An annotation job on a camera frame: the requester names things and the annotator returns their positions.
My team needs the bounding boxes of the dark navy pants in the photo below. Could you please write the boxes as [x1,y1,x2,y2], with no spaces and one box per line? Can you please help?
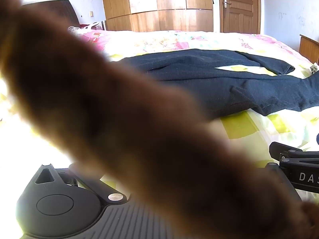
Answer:
[120,49,318,118]

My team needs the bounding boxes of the wooden bedroom door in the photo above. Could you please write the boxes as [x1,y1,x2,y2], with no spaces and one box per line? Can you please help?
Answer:
[220,0,261,34]

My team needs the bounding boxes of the floral checkered bed sheet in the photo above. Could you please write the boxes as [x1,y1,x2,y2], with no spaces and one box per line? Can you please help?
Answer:
[0,29,319,202]

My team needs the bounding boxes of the wooden side cabinet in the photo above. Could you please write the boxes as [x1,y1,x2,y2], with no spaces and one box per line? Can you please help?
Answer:
[299,35,319,64]

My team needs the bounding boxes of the wooden wardrobe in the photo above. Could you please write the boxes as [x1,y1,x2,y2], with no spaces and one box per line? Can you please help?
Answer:
[103,0,214,32]

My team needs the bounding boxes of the dark wooden headboard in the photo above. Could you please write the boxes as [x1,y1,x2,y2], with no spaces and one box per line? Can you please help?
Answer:
[24,0,80,27]

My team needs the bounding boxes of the brown fuzzy strap over lens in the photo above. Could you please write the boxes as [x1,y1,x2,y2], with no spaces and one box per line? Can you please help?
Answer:
[0,0,319,239]

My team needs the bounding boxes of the white cable bundle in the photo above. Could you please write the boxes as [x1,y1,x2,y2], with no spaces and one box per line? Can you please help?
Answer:
[67,21,103,34]

